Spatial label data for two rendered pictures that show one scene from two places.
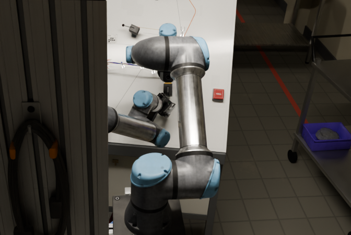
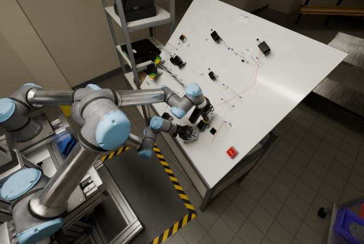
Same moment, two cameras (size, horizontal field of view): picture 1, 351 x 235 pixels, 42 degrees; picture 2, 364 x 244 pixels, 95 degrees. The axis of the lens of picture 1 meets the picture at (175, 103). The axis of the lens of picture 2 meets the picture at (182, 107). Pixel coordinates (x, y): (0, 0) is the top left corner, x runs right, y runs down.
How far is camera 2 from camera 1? 151 cm
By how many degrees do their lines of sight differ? 45
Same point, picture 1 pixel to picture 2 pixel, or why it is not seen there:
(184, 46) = (90, 117)
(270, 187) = (283, 213)
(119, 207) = not seen: hidden behind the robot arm
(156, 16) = (234, 74)
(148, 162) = (20, 178)
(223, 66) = (252, 137)
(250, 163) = (287, 190)
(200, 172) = (19, 223)
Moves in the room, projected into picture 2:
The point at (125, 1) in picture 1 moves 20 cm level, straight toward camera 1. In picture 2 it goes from (223, 54) to (204, 64)
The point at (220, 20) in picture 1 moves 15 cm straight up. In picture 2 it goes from (277, 102) to (290, 81)
